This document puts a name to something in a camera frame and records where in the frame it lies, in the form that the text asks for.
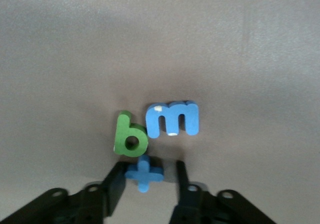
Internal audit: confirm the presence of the green lowercase letter b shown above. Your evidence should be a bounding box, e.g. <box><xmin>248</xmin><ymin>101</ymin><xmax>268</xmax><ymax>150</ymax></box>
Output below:
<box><xmin>112</xmin><ymin>110</ymin><xmax>149</xmax><ymax>158</ymax></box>

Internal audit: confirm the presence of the blue plus sign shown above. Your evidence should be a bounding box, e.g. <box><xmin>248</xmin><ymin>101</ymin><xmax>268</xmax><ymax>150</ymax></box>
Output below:
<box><xmin>124</xmin><ymin>155</ymin><xmax>165</xmax><ymax>194</ymax></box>

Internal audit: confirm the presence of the brown table cover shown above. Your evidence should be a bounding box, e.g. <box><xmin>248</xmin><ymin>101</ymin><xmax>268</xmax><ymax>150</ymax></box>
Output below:
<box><xmin>0</xmin><ymin>0</ymin><xmax>320</xmax><ymax>224</ymax></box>

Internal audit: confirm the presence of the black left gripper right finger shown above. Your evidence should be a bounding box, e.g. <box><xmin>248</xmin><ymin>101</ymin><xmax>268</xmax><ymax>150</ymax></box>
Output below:
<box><xmin>171</xmin><ymin>160</ymin><xmax>279</xmax><ymax>224</ymax></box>

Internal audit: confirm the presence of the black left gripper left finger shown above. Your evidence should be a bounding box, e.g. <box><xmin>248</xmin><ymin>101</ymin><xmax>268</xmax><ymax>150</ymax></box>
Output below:
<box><xmin>0</xmin><ymin>160</ymin><xmax>130</xmax><ymax>224</ymax></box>

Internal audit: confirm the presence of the blue lowercase letter m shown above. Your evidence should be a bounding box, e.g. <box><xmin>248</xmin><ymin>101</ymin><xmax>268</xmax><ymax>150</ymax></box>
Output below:
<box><xmin>144</xmin><ymin>100</ymin><xmax>201</xmax><ymax>139</ymax></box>

